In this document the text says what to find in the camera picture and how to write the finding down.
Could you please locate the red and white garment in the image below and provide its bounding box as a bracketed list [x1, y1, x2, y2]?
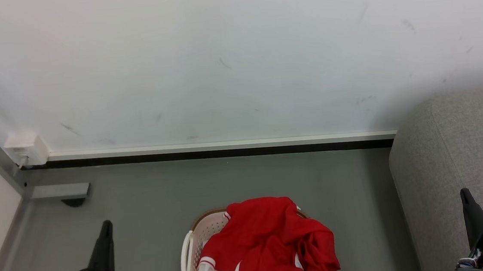
[190, 191, 341, 271]

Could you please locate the white perforated laundry basket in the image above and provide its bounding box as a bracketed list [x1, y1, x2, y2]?
[176, 200, 314, 271]

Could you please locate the black skirting strip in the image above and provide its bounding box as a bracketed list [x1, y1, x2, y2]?
[20, 134, 396, 177]

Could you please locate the grey metal frame foot bar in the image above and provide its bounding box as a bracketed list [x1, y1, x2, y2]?
[29, 182, 92, 202]

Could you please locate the grey fabric sofa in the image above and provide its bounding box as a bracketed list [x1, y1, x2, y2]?
[384, 85, 483, 271]

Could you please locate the black round foot pad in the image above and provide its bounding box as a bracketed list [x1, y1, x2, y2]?
[61, 197, 87, 209]

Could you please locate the white wall socket box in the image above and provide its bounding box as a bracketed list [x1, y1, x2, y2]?
[3, 130, 51, 169]

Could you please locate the white wall trunking strip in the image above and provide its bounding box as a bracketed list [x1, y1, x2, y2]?
[47, 125, 398, 166]

